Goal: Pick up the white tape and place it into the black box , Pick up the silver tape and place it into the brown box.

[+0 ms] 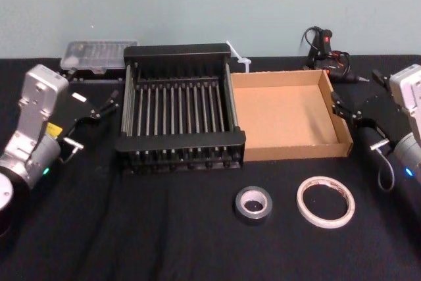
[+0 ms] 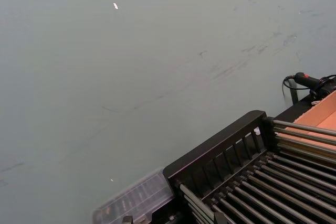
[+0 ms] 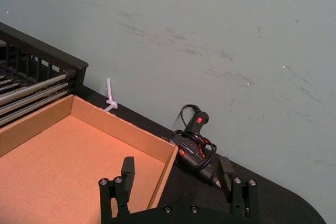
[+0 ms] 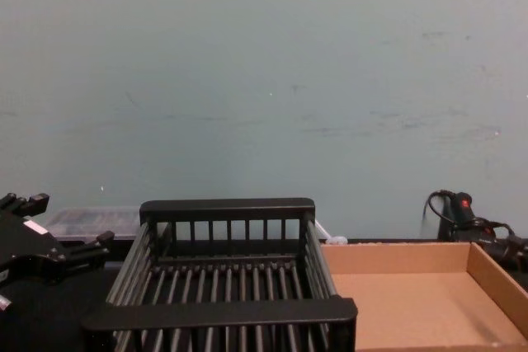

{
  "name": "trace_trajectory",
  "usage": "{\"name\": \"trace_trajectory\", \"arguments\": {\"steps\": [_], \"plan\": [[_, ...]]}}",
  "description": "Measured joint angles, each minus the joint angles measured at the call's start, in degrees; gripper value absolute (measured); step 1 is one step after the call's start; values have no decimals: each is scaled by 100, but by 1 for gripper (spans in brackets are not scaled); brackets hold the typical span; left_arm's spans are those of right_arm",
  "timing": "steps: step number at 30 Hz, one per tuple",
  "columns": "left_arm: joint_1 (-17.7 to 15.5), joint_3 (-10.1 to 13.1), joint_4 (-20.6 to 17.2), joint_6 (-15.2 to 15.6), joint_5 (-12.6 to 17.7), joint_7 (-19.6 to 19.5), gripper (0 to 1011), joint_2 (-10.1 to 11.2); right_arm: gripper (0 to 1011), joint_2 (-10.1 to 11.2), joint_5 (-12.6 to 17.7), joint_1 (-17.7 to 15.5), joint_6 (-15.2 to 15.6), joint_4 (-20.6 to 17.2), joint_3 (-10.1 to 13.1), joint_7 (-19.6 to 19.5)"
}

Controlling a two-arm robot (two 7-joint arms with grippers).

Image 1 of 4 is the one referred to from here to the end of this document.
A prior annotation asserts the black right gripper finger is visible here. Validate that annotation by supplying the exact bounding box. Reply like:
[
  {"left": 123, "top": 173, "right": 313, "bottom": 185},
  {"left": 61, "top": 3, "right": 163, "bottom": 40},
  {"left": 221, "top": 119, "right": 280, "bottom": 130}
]
[
  {"left": 330, "top": 91, "right": 363, "bottom": 126},
  {"left": 372, "top": 69, "right": 393, "bottom": 90}
]

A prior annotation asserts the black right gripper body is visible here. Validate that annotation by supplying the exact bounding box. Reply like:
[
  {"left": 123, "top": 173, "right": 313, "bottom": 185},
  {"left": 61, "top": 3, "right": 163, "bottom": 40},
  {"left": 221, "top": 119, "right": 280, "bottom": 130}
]
[{"left": 353, "top": 91, "right": 410, "bottom": 152}]

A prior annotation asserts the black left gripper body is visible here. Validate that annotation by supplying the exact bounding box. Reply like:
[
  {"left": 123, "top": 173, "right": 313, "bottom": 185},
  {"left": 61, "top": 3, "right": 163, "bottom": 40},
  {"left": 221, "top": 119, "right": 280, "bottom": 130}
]
[{"left": 41, "top": 85, "right": 99, "bottom": 150}]

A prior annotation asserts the white tape roll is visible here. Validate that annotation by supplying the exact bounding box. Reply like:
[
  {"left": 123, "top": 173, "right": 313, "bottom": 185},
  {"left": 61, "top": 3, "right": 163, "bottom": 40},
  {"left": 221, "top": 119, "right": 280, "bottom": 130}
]
[{"left": 296, "top": 176, "right": 356, "bottom": 229}]

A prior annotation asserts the clear plastic case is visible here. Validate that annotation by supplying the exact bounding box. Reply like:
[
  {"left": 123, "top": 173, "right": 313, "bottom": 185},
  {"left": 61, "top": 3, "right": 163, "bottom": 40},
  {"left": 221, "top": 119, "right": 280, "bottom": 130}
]
[{"left": 60, "top": 41, "right": 141, "bottom": 81}]

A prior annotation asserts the shallow brown cardboard tray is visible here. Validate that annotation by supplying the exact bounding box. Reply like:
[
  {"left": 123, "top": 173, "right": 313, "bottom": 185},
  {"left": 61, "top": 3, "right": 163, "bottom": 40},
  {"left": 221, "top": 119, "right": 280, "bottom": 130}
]
[{"left": 231, "top": 69, "right": 355, "bottom": 163}]

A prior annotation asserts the black rack with steel bars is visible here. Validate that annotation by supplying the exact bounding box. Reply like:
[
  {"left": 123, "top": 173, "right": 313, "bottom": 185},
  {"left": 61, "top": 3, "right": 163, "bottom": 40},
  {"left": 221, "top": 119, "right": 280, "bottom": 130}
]
[{"left": 114, "top": 43, "right": 247, "bottom": 175}]

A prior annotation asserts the small white three-armed plastic piece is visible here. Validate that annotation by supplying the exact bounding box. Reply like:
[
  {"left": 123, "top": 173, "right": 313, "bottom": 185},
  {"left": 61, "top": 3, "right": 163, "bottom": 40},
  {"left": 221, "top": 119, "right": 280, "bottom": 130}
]
[{"left": 225, "top": 39, "right": 253, "bottom": 74}]

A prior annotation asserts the black table cloth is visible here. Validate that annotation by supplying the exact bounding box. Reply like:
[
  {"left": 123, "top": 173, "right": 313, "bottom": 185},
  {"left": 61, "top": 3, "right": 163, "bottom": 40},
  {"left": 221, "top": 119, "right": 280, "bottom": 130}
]
[{"left": 0, "top": 54, "right": 421, "bottom": 281}]

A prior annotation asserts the silver tape roll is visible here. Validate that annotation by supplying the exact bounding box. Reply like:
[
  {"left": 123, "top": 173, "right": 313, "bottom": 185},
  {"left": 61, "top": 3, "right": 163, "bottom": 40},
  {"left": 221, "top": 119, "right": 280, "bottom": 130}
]
[{"left": 234, "top": 186, "right": 274, "bottom": 226}]

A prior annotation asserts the black corded tool red switch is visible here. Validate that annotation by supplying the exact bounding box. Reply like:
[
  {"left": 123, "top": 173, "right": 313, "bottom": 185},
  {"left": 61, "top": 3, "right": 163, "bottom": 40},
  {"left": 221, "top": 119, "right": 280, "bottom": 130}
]
[{"left": 299, "top": 26, "right": 369, "bottom": 84}]

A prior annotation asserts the plain pale wall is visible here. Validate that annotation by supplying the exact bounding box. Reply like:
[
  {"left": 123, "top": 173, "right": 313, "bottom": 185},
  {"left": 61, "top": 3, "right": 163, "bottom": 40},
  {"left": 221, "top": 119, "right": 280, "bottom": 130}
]
[{"left": 0, "top": 0, "right": 421, "bottom": 61}]

